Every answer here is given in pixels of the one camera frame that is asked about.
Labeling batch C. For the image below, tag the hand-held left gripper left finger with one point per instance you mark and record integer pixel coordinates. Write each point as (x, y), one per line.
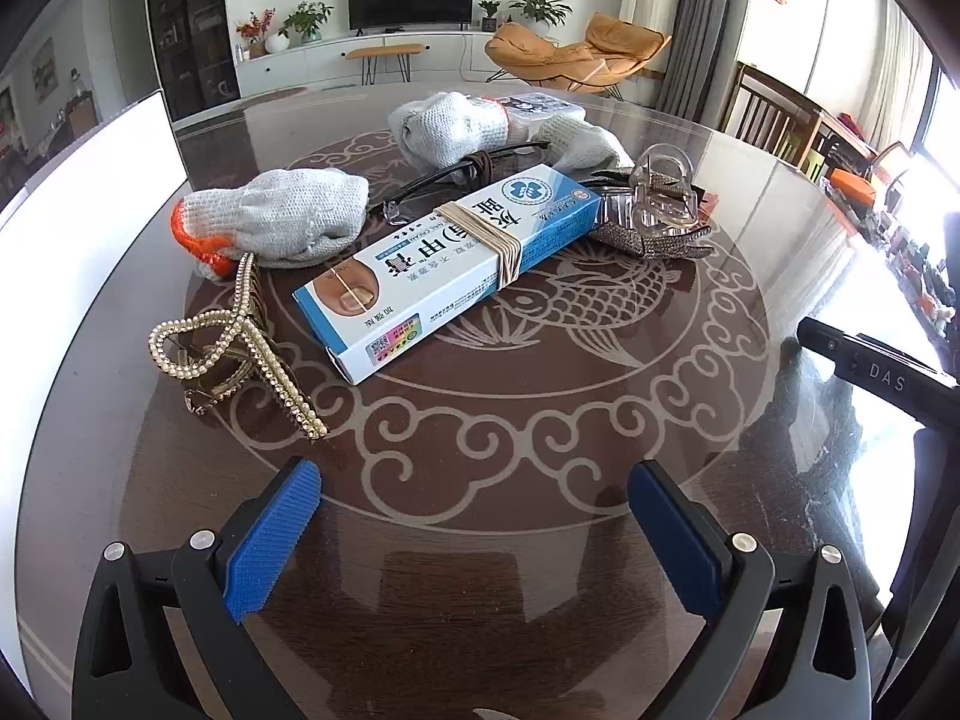
(270, 532)

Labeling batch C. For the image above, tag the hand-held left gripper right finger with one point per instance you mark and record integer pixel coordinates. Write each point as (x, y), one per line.
(675, 540)

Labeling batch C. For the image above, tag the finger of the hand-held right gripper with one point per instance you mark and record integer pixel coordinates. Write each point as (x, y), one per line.
(862, 371)

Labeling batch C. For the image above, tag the pearl hair claw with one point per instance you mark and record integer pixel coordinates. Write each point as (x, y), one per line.
(289, 390)

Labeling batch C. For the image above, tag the rhinestone hair claw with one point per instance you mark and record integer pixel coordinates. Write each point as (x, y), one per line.
(645, 240)

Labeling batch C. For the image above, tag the blue white ointment box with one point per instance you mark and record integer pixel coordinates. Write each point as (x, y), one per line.
(420, 277)

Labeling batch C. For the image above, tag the orange cuffed knit glove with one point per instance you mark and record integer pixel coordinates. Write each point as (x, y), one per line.
(292, 206)

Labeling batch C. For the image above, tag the white cardboard box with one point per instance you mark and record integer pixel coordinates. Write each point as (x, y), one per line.
(90, 195)

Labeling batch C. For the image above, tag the black framed glasses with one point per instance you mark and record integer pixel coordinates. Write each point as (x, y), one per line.
(427, 181)

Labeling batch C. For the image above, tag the white knit glove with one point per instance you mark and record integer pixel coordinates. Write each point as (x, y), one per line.
(442, 127)
(585, 142)

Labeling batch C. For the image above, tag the cluttered wooden side table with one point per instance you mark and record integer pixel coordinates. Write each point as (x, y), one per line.
(885, 202)

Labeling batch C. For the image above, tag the clear plastic hair claw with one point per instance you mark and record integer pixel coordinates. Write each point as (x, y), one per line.
(664, 199)

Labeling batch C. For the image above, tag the dark wooden chair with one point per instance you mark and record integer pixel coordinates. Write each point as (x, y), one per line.
(761, 112)

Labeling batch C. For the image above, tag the white sheer curtain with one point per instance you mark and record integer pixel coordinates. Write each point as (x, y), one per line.
(896, 90)

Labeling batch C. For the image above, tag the grey curtain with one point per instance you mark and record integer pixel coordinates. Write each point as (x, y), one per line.
(697, 22)

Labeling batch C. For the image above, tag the clear tissue pack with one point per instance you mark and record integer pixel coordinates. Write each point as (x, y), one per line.
(544, 106)

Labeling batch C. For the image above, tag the orange lounge chair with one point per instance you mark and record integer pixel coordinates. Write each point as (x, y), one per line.
(525, 49)

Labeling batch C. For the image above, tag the white television cabinet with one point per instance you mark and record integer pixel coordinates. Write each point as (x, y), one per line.
(315, 64)

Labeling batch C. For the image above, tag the leafy potted plant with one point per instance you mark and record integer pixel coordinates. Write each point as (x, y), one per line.
(540, 9)

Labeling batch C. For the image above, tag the round white vase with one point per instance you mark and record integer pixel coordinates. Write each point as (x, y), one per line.
(277, 43)

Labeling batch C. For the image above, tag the wooden bench with metal legs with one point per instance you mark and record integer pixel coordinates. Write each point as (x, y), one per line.
(384, 50)

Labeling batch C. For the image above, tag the red flowers in vase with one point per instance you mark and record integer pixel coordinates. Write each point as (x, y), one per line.
(255, 34)

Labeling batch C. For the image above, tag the green plant in vase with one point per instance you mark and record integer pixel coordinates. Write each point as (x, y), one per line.
(306, 21)

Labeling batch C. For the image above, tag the dark glass display cabinet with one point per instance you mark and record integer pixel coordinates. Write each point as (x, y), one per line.
(191, 22)

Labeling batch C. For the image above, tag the small potted plant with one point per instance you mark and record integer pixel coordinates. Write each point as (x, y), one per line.
(489, 15)

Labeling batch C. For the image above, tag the framed wall painting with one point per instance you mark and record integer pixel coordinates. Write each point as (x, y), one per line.
(43, 61)

